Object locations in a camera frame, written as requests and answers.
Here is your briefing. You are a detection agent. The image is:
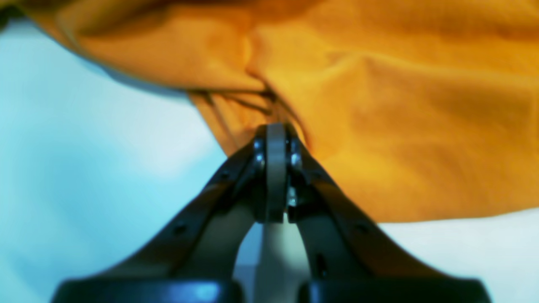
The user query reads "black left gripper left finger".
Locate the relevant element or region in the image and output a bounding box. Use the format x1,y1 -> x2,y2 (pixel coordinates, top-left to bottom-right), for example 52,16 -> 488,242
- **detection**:
53,125 -> 276,303

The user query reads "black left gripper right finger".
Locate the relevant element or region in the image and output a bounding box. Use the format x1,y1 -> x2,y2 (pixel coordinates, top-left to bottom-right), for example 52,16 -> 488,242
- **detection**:
276,123 -> 491,303

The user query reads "orange t-shirt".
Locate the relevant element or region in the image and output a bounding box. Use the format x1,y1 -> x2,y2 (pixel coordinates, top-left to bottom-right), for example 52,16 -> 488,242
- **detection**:
1,0 -> 539,222

